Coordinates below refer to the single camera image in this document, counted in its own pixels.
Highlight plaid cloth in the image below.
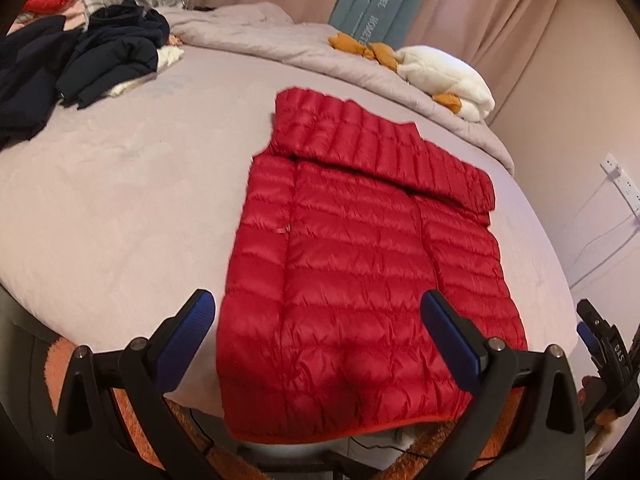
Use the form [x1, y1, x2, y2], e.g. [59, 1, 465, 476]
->
[80, 0, 121, 23]

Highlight grey duvet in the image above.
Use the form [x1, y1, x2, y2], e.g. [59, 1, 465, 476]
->
[159, 2, 516, 177]

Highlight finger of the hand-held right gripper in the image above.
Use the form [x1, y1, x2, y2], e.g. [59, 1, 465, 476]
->
[576, 322, 601, 367]
[576, 299, 617, 361]

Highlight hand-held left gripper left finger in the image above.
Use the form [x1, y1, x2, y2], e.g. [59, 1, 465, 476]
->
[47, 288, 217, 480]

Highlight pale pink cloth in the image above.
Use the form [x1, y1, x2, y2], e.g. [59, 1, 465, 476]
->
[7, 0, 92, 36]

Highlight dark navy garment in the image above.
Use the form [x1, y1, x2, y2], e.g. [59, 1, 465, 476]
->
[0, 14, 85, 152]

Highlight white goose plush toy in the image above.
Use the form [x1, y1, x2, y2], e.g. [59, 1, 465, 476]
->
[327, 32, 496, 122]

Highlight white cloth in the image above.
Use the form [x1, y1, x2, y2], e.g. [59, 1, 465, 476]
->
[106, 46, 185, 97]

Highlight white wall socket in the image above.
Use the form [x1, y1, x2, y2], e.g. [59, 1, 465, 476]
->
[601, 152, 640, 209]

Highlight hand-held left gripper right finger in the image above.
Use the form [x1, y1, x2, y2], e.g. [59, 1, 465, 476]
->
[420, 289, 587, 480]

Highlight navy blue jacket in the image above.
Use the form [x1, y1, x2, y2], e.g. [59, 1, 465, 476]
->
[56, 0, 171, 111]

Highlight bed with pink sheet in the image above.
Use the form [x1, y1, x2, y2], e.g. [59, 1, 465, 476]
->
[0, 7, 581, 418]

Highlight person's right hand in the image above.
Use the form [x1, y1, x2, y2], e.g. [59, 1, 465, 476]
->
[579, 376, 603, 406]

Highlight orange fuzzy rug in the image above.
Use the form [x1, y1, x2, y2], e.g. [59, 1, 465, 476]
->
[44, 334, 526, 480]

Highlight white wall cable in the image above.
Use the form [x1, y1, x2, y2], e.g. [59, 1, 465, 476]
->
[569, 172, 640, 292]

